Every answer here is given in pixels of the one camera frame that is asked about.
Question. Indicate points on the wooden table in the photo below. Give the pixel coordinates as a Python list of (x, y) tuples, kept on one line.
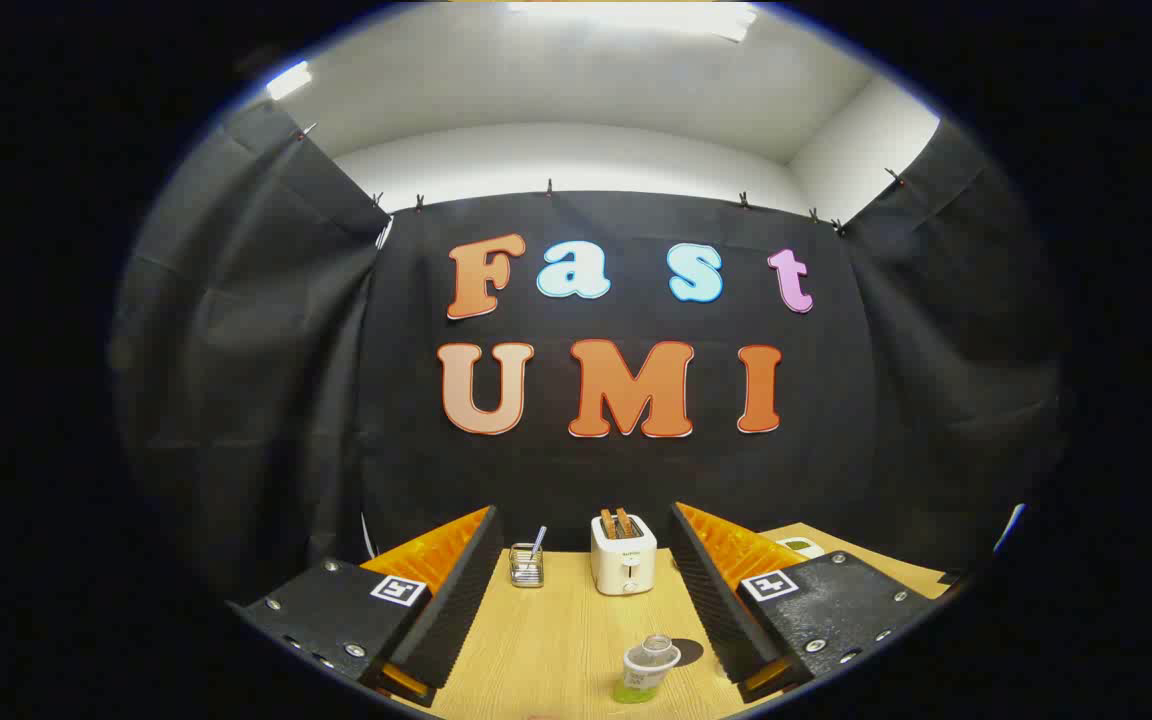
[(556, 650)]

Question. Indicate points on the toast slice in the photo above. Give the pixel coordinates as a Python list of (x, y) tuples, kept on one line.
[(624, 521), (608, 523)]

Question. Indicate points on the dark brown round coaster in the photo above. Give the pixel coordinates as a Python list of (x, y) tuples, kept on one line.
[(692, 651)]

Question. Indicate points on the ceiling light panel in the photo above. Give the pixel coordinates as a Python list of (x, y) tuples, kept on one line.
[(636, 15), (288, 80)]

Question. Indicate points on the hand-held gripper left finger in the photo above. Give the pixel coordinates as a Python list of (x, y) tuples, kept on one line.
[(461, 610)]

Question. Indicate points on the metal spoon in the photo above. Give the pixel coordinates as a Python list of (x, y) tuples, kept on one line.
[(539, 540)]

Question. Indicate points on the clear plastic juice bottle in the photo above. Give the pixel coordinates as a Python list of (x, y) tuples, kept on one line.
[(644, 672)]

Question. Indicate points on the cream toaster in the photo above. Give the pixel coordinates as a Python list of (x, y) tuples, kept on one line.
[(624, 565)]

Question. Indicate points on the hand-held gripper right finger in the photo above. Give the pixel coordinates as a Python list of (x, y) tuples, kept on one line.
[(711, 610)]

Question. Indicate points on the white divided seed dish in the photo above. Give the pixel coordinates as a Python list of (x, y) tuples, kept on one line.
[(802, 547)]

